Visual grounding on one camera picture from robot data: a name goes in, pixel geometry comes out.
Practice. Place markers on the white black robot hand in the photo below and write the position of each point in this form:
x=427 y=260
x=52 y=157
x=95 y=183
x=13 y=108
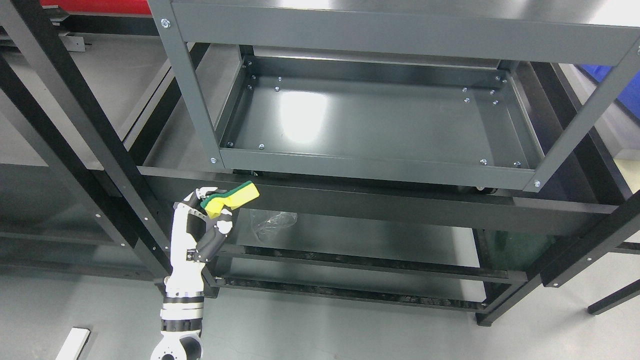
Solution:
x=195 y=240

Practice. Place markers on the green yellow sponge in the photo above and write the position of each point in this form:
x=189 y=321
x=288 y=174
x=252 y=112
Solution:
x=215 y=203

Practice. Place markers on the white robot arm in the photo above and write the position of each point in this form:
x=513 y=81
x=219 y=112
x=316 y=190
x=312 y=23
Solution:
x=181 y=318

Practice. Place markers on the grey metal shelf cart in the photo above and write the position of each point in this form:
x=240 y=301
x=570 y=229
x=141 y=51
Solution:
x=461 y=113

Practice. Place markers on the clear plastic bag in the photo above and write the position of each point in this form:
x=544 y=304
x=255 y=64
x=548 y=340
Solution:
x=267 y=224

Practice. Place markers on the black metal rack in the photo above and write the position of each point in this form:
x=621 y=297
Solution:
x=97 y=145

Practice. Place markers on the white strip on floor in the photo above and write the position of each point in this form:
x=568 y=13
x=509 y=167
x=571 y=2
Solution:
x=73 y=344

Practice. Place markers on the red bin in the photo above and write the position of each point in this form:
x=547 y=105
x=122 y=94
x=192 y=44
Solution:
x=126 y=7

